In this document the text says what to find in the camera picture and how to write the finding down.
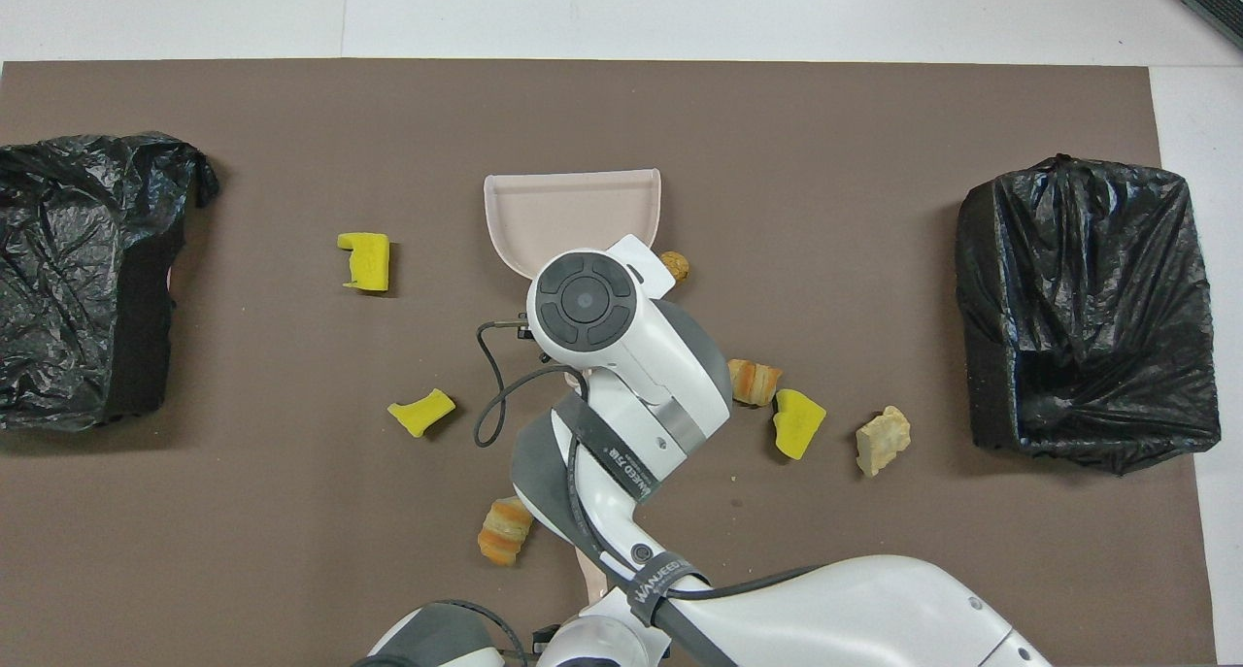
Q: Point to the open black bag-lined bin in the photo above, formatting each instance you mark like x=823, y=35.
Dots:
x=1088, y=288

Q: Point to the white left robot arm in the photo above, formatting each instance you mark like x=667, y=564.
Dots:
x=427, y=638

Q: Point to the notched yellow sponge block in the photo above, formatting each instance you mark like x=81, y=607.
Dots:
x=369, y=262

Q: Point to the pale bread chunk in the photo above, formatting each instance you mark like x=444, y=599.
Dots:
x=882, y=441

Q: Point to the brown crusty bread roll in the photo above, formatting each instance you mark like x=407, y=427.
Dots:
x=677, y=266

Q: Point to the beige hand brush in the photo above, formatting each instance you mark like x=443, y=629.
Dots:
x=594, y=575

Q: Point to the brown table mat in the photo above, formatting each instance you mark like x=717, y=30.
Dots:
x=291, y=550

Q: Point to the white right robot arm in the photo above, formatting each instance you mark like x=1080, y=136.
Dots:
x=621, y=356

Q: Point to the thick yellow sponge chunk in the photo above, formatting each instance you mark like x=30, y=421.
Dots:
x=798, y=424

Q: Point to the beige plastic dustpan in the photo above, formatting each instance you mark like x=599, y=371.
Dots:
x=573, y=211

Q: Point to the curved yellow sponge piece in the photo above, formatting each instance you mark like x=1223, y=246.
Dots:
x=419, y=415

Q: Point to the black bag-covered bin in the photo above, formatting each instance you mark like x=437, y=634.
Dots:
x=68, y=279

